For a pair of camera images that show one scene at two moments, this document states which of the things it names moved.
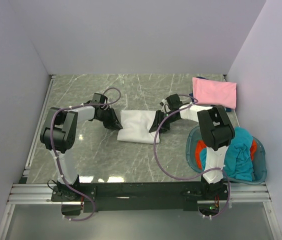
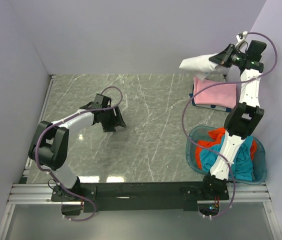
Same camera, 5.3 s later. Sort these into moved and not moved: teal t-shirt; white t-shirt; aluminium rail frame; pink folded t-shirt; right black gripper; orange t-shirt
Moved: white t-shirt; right black gripper
Not moved: aluminium rail frame; teal t-shirt; orange t-shirt; pink folded t-shirt
